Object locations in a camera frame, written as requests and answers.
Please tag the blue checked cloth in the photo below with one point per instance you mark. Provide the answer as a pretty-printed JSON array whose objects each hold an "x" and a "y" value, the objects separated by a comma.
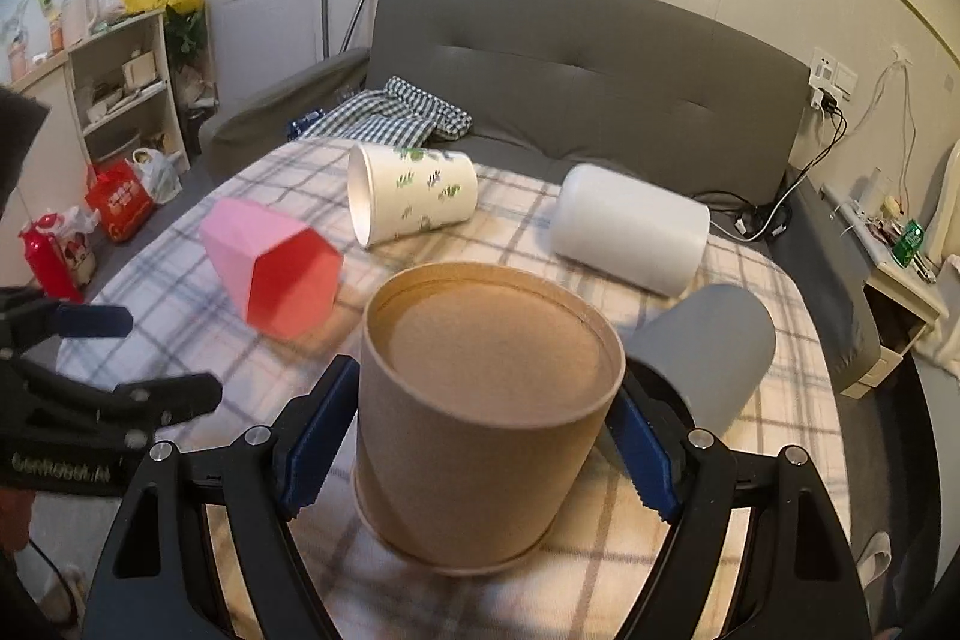
[{"x": 390, "y": 111}]

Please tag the grey sofa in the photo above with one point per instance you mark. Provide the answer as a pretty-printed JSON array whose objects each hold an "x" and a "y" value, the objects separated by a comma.
[{"x": 600, "y": 78}]

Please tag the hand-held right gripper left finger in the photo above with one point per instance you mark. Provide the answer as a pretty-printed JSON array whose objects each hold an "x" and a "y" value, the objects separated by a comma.
[{"x": 319, "y": 441}]

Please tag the plain white cup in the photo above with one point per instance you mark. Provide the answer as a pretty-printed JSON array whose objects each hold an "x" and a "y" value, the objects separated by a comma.
[{"x": 630, "y": 227}]

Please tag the grey cup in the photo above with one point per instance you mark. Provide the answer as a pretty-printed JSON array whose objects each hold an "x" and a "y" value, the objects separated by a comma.
[{"x": 720, "y": 340}]

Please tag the red gift bag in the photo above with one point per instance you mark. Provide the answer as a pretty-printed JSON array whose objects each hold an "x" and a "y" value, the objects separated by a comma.
[{"x": 116, "y": 201}]

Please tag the cream bedside table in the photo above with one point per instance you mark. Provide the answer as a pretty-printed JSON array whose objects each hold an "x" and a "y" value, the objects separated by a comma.
[{"x": 900, "y": 291}]

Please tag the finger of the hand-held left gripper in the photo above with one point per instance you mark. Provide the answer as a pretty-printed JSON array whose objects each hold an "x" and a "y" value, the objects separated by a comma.
[
  {"x": 94, "y": 319},
  {"x": 176, "y": 396}
]

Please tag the green potted plant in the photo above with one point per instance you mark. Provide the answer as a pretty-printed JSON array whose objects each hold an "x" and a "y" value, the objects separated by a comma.
[{"x": 186, "y": 40}]

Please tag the blue packet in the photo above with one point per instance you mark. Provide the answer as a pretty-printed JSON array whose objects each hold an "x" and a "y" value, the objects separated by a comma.
[{"x": 304, "y": 125}]

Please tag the white pitcher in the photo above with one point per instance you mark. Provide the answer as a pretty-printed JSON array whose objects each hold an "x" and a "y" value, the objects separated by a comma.
[{"x": 79, "y": 14}]

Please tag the dark grey object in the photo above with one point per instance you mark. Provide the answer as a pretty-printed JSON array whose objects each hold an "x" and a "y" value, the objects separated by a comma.
[{"x": 19, "y": 145}]

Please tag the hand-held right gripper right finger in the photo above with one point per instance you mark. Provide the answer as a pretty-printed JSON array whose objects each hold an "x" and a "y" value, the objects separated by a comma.
[{"x": 646, "y": 456}]

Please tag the brown paper cup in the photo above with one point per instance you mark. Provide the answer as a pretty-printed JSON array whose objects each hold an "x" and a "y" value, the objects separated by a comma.
[{"x": 480, "y": 452}]

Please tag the silver metal pole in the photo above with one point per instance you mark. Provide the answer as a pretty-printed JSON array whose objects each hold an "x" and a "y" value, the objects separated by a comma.
[{"x": 356, "y": 18}]

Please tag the white wall socket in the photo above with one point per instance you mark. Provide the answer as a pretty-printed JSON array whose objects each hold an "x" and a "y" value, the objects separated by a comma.
[{"x": 836, "y": 78}]

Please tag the white leaf print paper cup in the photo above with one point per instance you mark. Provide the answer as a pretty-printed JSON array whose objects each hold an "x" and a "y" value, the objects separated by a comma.
[{"x": 420, "y": 190}]

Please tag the orange bottle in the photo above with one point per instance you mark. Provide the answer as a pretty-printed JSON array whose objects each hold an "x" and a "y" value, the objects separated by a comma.
[{"x": 56, "y": 31}]

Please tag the pink faceted cup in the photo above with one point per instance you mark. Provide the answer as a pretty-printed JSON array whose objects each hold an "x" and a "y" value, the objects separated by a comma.
[{"x": 277, "y": 276}]

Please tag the cream open shelf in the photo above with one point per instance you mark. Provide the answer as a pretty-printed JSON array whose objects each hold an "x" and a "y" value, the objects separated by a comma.
[{"x": 161, "y": 85}]

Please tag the red printed bag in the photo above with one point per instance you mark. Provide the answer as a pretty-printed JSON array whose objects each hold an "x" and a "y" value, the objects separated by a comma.
[{"x": 52, "y": 257}]

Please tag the white slipper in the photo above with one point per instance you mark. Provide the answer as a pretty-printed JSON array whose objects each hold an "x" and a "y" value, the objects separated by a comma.
[{"x": 874, "y": 557}]

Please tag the green can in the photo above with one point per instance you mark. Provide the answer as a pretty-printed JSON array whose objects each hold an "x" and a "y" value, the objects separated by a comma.
[{"x": 909, "y": 242}]

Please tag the white plastic bag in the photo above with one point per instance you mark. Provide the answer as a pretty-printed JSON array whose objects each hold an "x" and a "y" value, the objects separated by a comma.
[{"x": 161, "y": 179}]

